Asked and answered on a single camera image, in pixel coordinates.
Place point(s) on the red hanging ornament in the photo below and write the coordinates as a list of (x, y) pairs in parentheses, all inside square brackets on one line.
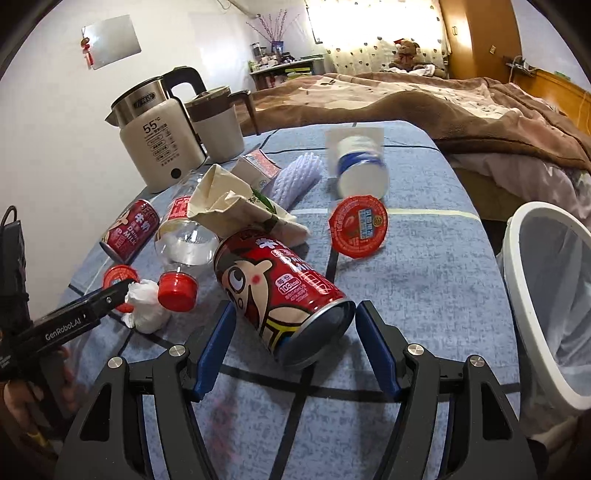
[(87, 53)]

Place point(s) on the clear plastic bottle red cap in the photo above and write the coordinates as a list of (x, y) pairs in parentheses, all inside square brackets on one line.
[(184, 240)]

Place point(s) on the white trash bin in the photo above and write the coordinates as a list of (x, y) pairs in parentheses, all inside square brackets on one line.
[(517, 277)]

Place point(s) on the purple foam fruit net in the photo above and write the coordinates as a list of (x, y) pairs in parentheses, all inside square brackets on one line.
[(300, 180)]

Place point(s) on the brown blanket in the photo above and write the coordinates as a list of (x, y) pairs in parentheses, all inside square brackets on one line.
[(415, 106)]

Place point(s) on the blue checked tablecloth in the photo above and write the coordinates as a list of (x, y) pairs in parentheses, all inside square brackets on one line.
[(415, 286)]

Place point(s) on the wooden headboard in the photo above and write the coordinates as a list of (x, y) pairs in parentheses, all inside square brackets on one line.
[(549, 87)]

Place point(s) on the person's left hand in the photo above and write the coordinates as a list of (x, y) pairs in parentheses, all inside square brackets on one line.
[(16, 406)]

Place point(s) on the small red cartoon milk can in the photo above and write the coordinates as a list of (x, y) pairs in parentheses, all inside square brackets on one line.
[(129, 230)]

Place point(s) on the white tissue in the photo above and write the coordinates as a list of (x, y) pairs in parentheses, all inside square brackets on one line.
[(147, 316)]

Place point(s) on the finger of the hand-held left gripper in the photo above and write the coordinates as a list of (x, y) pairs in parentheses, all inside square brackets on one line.
[(113, 297)]

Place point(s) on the red jelly cup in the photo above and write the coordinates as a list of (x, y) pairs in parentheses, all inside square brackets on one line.
[(355, 240)]

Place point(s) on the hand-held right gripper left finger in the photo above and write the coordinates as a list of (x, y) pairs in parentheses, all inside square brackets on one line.
[(217, 344)]

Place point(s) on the cream mug brown lid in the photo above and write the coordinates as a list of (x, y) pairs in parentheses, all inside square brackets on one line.
[(217, 134)]

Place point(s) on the strawberry milk carton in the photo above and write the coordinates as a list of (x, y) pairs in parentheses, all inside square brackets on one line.
[(258, 168)]

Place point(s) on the large red cartoon milk can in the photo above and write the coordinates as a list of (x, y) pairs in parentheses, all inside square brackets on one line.
[(277, 286)]

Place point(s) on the white bottle blue label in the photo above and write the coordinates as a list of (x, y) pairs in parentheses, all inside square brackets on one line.
[(360, 180)]

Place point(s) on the pink bed sheet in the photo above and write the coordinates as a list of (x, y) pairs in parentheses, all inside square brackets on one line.
[(531, 177)]

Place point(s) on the purple flower branches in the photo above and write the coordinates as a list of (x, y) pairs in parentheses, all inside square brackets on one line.
[(272, 25)]

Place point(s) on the wooden wardrobe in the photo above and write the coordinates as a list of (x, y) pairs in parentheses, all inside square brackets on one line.
[(475, 37)]

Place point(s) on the white power strip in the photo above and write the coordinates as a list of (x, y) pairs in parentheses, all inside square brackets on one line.
[(521, 65)]

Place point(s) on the heart print curtain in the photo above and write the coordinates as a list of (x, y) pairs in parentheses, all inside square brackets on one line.
[(360, 53)]

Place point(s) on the cream electric kettle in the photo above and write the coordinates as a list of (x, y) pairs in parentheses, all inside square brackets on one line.
[(157, 143)]

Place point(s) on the cluttered desk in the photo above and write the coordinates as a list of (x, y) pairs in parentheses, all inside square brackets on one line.
[(286, 74)]

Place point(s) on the grey wall sheet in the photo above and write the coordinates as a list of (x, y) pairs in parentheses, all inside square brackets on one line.
[(111, 41)]

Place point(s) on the brown teddy bear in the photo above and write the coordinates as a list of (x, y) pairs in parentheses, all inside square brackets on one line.
[(408, 50)]

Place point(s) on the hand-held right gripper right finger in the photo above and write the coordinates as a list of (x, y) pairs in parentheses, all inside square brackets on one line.
[(375, 344)]

